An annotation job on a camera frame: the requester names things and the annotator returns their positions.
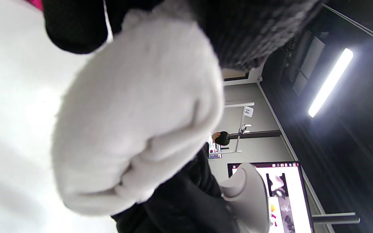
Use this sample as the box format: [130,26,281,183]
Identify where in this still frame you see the person's right hand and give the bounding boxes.
[111,142,240,233]

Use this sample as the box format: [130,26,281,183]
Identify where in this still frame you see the person's left hand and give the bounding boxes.
[42,0,323,70]

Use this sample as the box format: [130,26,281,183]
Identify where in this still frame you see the black and white controller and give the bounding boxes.
[219,163,270,233]

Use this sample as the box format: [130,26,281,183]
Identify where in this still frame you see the white sock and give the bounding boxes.
[52,10,225,216]

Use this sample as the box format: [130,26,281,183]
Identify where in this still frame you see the long ceiling light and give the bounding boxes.
[308,48,354,118]

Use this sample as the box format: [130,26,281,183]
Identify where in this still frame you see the computer monitor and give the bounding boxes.
[227,161,315,233]

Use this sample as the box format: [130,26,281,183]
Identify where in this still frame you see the white metal stand frame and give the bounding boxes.
[224,101,255,154]

